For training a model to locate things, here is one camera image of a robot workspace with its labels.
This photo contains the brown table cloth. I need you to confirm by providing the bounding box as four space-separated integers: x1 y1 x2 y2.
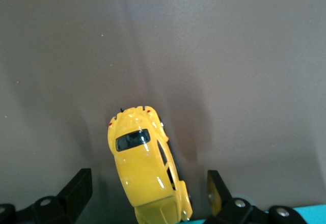
0 0 326 224

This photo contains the yellow beetle toy car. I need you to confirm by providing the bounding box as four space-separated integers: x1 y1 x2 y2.
107 105 194 224

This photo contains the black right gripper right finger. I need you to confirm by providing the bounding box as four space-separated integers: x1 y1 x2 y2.
203 170 309 224

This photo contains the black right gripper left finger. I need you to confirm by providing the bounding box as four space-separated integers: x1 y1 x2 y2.
0 167 93 224

